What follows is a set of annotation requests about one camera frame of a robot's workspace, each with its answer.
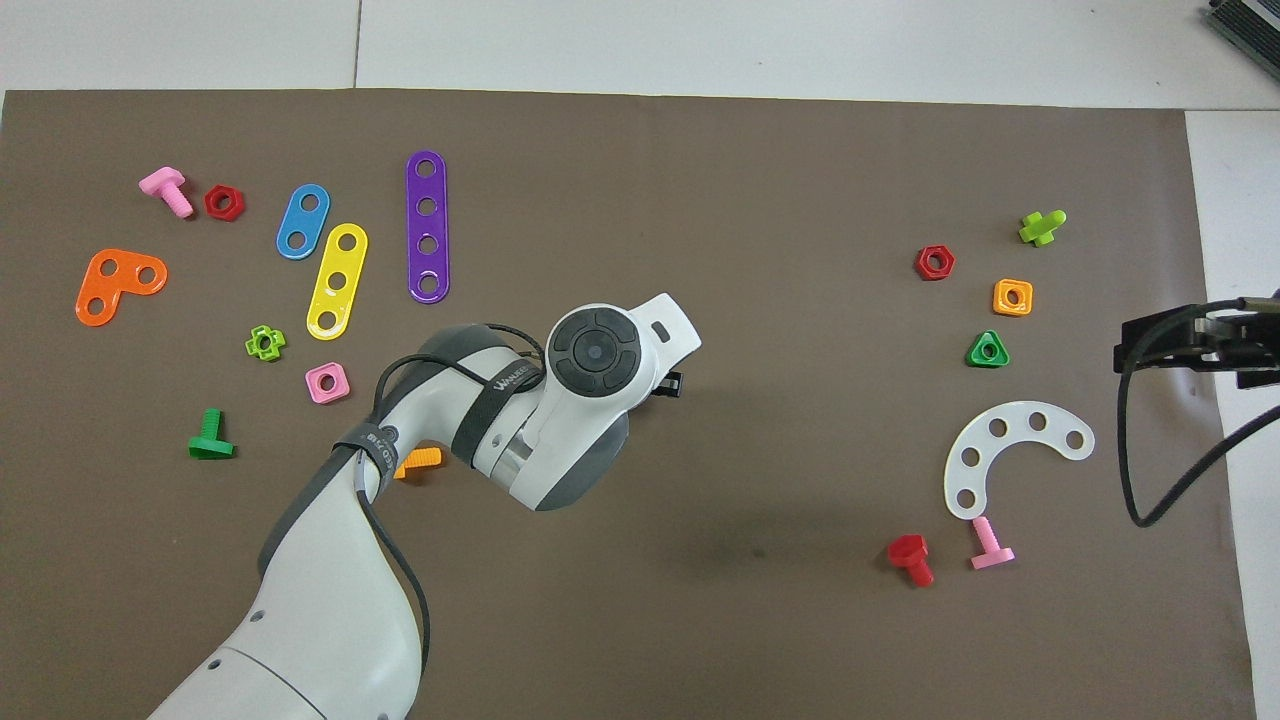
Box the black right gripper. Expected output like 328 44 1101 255
1115 296 1280 391

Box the white curved five-hole plate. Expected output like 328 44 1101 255
944 401 1096 521

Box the lime cross-head plastic bolt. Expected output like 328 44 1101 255
1018 209 1068 248

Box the brown table mat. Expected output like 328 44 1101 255
0 88 1259 720

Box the red hex-head plastic bolt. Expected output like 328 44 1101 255
886 534 936 588

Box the pink plastic bolt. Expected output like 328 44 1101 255
970 516 1016 571
138 166 195 220

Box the purple four-hole plastic strip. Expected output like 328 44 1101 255
406 150 451 304

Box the pink square plastic nut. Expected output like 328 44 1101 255
305 362 353 405

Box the grey ribbed device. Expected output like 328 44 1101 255
1205 0 1280 53

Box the yellow three-hole plastic strip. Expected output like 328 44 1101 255
306 223 369 341

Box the blue two-hole plastic strip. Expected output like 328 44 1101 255
276 184 331 261

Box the green plastic bolt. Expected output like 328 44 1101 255
188 408 236 461

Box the orange three-hole angle plate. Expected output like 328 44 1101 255
75 248 169 328

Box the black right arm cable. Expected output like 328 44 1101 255
1115 298 1280 529

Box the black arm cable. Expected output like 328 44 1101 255
1115 298 1280 529
355 322 549 681

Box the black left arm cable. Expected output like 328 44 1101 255
355 322 549 681

